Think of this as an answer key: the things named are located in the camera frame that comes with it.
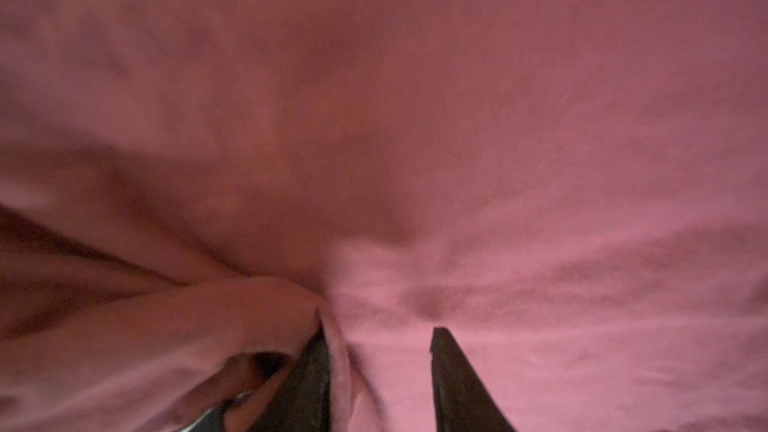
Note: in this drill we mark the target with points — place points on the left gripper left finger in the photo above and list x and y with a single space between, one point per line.
302 402

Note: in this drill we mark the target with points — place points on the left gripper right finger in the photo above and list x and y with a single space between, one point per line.
461 400

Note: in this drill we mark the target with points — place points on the maroon tank top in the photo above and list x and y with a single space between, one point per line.
190 189

